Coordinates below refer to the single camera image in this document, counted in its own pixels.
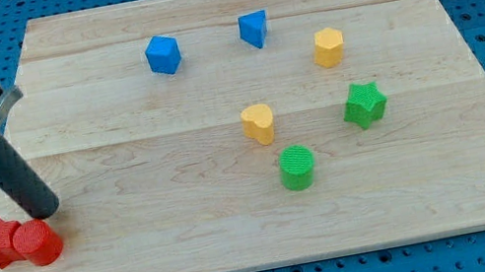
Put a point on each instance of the yellow heart block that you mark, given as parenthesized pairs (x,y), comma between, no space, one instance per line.
(257,123)

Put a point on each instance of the wooden board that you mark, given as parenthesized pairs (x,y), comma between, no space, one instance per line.
(153,171)

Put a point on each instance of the green cylinder block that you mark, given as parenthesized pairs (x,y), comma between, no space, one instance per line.
(296,167)

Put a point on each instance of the blue triangular block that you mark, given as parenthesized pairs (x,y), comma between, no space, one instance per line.
(252,28)

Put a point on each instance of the blue cube block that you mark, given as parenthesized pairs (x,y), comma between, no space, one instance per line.
(163,54)

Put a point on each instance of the green star block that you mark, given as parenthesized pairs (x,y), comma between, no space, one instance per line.
(364,105)

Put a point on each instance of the yellow hexagon block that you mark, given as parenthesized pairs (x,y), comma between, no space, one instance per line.
(328,47)

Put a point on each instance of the red cylinder block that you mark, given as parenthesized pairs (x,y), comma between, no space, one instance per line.
(37,242)

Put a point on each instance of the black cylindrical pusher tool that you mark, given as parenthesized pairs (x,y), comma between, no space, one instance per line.
(20,182)

